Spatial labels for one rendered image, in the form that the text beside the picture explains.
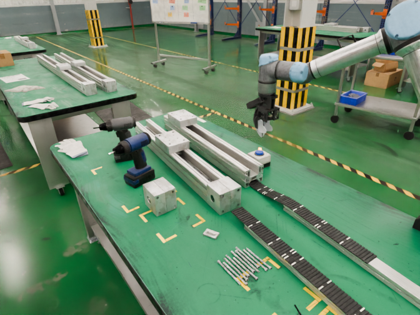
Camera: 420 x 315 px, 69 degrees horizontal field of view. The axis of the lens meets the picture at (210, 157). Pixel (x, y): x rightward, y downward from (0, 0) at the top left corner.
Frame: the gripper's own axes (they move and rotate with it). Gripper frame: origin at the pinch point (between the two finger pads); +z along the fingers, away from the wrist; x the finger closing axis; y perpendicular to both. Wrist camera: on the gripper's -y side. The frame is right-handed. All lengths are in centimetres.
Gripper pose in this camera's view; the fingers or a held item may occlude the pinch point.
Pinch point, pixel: (260, 134)
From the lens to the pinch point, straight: 142.8
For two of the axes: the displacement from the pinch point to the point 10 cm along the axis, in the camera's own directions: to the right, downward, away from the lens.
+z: 0.3, 8.8, 4.8
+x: 8.4, -2.8, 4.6
